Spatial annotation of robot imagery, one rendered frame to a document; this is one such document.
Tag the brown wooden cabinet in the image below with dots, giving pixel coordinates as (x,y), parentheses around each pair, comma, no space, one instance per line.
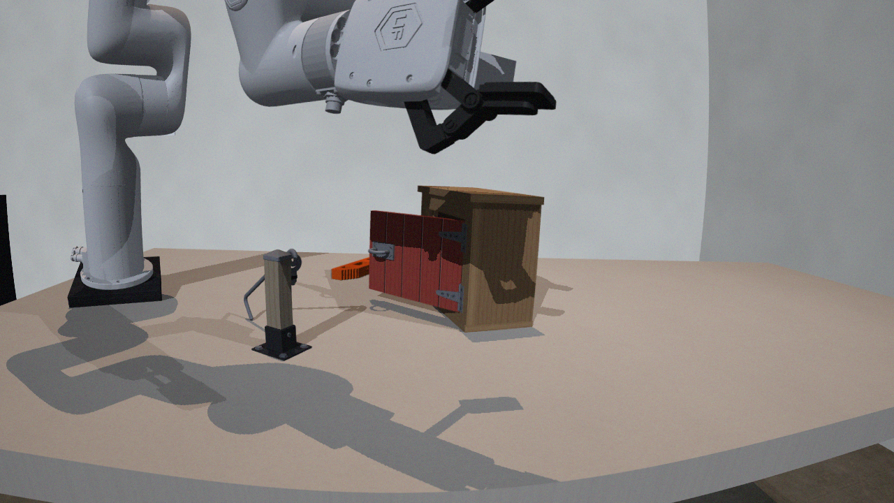
(476,262)

